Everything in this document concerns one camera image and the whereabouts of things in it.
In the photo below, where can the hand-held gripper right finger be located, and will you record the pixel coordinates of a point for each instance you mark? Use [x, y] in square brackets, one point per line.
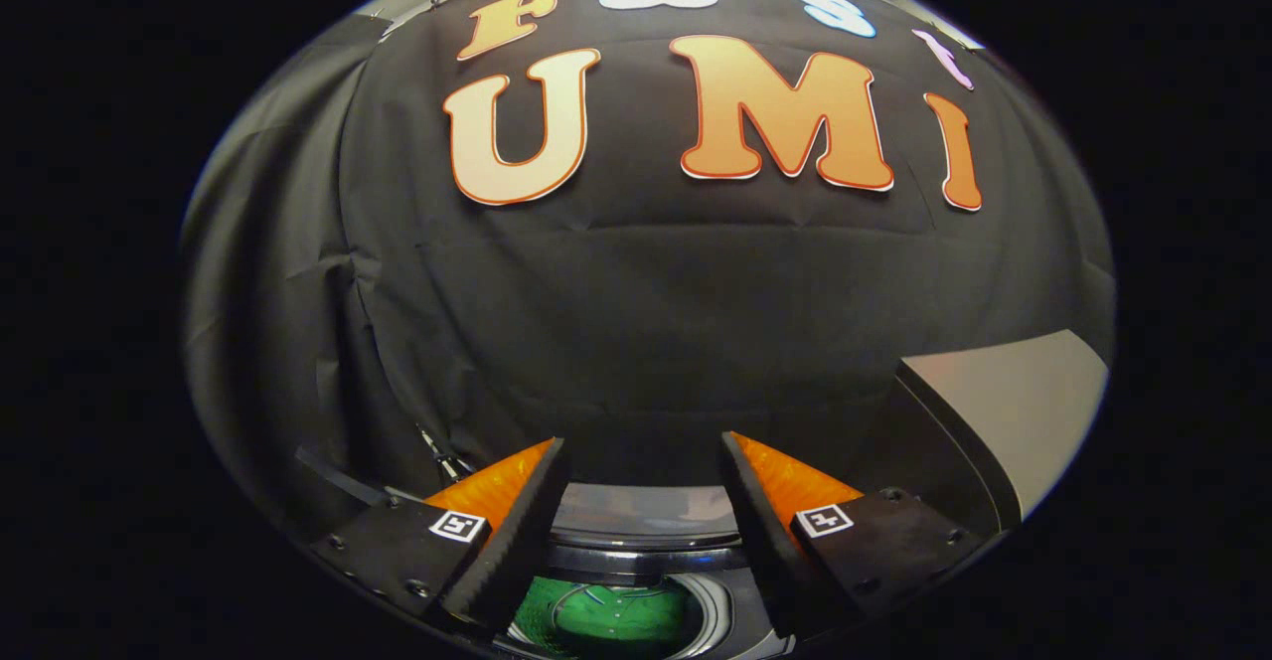
[775, 551]

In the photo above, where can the dark grey washing machine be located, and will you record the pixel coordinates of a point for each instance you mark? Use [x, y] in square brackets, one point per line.
[755, 630]

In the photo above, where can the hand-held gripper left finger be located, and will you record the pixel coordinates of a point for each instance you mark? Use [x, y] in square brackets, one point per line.
[517, 541]

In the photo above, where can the green polo shirt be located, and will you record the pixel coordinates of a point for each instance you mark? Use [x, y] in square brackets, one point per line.
[616, 620]

